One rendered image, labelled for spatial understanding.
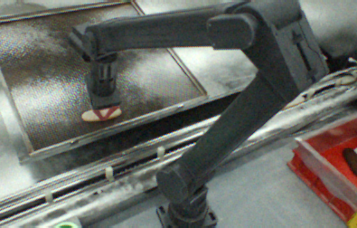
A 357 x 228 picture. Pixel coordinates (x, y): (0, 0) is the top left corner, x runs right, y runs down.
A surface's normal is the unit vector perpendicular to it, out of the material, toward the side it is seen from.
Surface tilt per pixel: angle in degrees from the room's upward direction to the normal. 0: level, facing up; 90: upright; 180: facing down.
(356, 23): 90
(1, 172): 0
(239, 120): 91
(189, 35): 93
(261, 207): 0
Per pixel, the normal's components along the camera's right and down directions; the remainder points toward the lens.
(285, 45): 0.56, -0.18
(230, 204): 0.10, -0.75
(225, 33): -0.71, 0.41
